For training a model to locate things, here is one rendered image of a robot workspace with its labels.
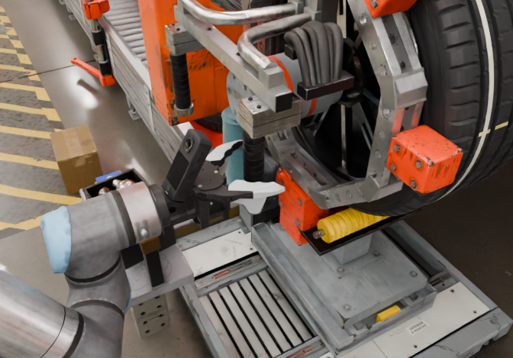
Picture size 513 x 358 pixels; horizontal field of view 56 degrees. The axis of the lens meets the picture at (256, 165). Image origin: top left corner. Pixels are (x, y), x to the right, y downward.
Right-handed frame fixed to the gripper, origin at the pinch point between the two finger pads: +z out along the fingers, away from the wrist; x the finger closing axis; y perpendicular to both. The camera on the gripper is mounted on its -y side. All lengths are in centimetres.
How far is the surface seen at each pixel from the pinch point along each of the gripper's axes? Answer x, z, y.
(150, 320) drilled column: -32, -20, 76
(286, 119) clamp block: 2.6, 2.6, -8.9
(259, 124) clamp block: 2.6, -2.2, -9.5
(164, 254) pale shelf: -21.6, -15.0, 38.1
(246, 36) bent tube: -10.2, 2.2, -18.1
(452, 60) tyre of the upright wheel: 11.3, 27.1, -17.1
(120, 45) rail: -157, 12, 44
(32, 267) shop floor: -78, -49, 83
